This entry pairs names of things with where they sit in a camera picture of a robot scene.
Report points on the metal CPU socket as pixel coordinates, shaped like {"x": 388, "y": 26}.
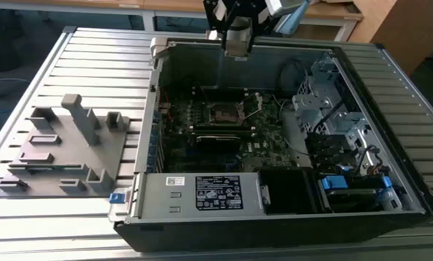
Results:
{"x": 226, "y": 112}

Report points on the black RAM slot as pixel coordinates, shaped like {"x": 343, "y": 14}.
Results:
{"x": 221, "y": 127}
{"x": 221, "y": 132}

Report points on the grey case latch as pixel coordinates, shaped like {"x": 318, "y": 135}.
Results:
{"x": 158, "y": 46}

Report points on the pale blue teach pendant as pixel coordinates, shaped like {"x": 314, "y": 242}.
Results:
{"x": 293, "y": 19}

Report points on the wooden top desk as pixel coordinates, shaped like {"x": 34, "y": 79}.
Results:
{"x": 333, "y": 13}
{"x": 76, "y": 2}

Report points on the silver metal drive cage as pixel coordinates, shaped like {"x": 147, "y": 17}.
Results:
{"x": 311, "y": 103}

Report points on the green motherboard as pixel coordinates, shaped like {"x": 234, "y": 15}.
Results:
{"x": 271, "y": 136}

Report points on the black graphics card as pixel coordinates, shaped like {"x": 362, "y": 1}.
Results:
{"x": 218, "y": 148}

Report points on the wooden cabinet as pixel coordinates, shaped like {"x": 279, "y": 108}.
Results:
{"x": 402, "y": 27}

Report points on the black disk bay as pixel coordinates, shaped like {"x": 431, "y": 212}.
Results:
{"x": 329, "y": 148}

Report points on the white barcode sticker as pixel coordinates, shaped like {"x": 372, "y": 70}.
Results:
{"x": 175, "y": 181}

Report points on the grey plastic parts rack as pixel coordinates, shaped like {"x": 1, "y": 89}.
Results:
{"x": 76, "y": 152}

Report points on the black power supply label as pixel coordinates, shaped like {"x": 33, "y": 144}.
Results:
{"x": 219, "y": 193}

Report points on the black plastic shroud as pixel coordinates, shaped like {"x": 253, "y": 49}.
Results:
{"x": 286, "y": 190}

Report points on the grey power supply unit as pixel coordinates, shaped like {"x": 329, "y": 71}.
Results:
{"x": 155, "y": 195}

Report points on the blue disk carrier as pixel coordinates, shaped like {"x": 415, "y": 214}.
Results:
{"x": 334, "y": 182}

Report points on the blue case latch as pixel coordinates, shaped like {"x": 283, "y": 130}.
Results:
{"x": 115, "y": 198}

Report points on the green RAM stick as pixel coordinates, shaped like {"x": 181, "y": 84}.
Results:
{"x": 46, "y": 168}

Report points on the black hard disk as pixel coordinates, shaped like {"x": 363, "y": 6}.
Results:
{"x": 351, "y": 199}

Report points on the black open PC case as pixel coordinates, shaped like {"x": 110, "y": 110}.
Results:
{"x": 238, "y": 233}

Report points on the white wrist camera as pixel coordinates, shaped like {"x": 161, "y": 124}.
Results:
{"x": 277, "y": 6}

